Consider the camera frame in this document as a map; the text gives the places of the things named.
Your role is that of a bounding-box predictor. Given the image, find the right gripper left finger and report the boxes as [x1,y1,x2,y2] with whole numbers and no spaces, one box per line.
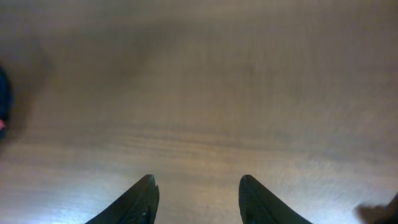
[86,174,160,224]

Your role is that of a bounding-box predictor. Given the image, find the folded navy shirt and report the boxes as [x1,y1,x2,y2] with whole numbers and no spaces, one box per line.
[0,67,13,139]

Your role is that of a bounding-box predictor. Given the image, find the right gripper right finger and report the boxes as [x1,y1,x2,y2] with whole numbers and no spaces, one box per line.
[238,175,311,224]

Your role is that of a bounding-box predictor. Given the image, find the crumpled dark green shirt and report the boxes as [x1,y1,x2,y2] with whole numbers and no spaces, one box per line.
[355,194,397,224]

